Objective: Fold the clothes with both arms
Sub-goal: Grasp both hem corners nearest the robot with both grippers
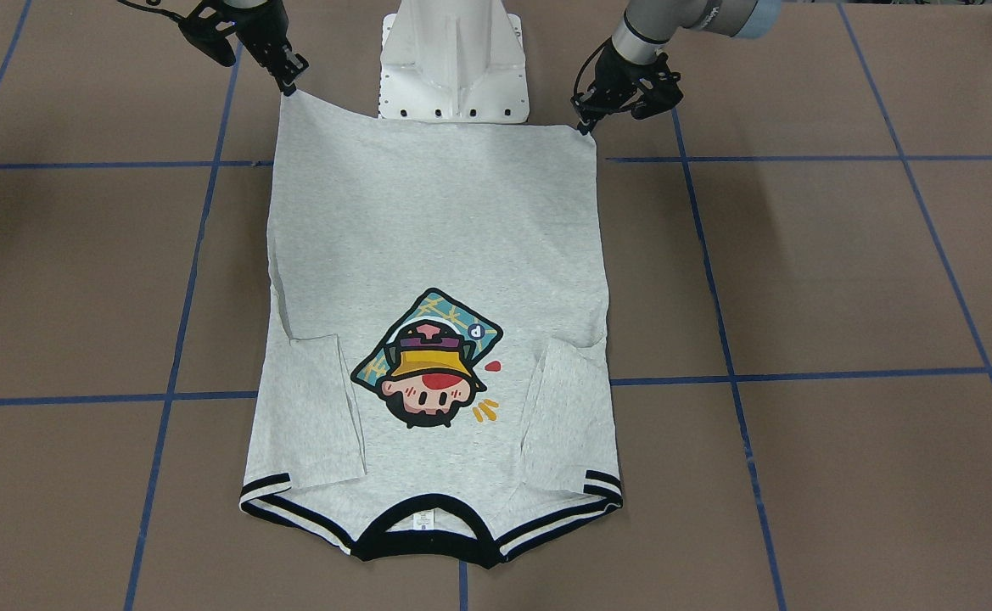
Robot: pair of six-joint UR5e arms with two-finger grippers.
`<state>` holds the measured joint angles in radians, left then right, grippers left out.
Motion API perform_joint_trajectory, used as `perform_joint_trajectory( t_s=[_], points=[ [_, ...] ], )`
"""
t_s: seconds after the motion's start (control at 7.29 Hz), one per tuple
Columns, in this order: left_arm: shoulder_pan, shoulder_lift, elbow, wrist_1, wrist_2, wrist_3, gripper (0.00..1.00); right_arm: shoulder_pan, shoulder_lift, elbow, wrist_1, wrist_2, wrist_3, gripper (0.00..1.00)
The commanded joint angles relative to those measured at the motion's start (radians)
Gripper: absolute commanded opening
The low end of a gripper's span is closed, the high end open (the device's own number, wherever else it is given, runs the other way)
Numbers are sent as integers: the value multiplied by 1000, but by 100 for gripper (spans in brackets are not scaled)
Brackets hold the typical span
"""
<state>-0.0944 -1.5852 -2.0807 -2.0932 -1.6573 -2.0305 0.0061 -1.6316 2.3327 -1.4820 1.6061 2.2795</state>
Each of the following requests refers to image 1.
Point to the grey cartoon print t-shirt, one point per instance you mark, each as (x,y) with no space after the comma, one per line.
(435,376)

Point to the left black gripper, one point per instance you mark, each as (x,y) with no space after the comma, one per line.
(616,76)

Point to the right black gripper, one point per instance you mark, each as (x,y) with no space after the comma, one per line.
(260,27)

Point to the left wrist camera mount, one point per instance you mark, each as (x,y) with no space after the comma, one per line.
(658,86)

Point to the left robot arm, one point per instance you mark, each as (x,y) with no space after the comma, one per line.
(649,25)

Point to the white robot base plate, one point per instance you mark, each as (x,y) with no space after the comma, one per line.
(460,61)

